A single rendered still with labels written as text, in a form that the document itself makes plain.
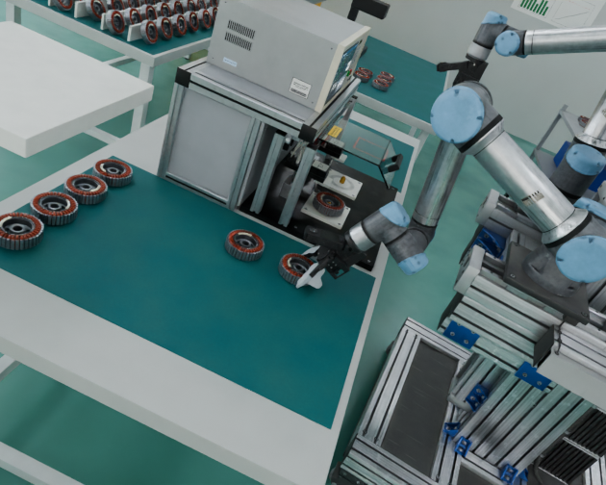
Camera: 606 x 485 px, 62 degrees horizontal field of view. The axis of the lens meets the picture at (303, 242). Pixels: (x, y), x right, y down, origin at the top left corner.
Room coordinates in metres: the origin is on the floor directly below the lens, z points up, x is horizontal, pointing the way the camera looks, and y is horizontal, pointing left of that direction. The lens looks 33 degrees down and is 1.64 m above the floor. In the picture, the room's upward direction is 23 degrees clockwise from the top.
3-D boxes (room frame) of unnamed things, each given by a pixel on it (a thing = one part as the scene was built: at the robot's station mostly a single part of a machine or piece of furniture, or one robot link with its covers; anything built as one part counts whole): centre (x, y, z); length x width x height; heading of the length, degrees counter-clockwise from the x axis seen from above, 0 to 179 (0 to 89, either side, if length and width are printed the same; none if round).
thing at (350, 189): (1.81, -0.05, 0.78); 0.15 x 0.15 x 0.01; 86
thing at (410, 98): (4.07, -0.02, 0.38); 1.85 x 1.10 x 0.75; 176
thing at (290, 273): (1.18, -0.02, 0.77); 0.11 x 0.11 x 0.04
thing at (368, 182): (1.69, -0.03, 0.76); 0.64 x 0.47 x 0.02; 176
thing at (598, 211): (1.21, -0.64, 1.20); 0.13 x 0.12 x 0.14; 164
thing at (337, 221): (1.56, -0.03, 0.78); 0.15 x 0.15 x 0.01; 86
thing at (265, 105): (1.71, 0.28, 1.09); 0.68 x 0.44 x 0.05; 176
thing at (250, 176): (1.70, 0.21, 0.92); 0.66 x 0.01 x 0.30; 176
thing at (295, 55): (1.72, 0.28, 1.22); 0.44 x 0.39 x 0.20; 176
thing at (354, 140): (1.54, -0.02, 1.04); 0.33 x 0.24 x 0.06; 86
